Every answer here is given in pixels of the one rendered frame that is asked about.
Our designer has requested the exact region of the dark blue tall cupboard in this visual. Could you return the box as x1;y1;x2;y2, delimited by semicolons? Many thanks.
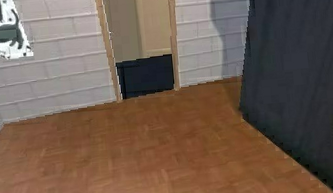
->
229;0;333;193

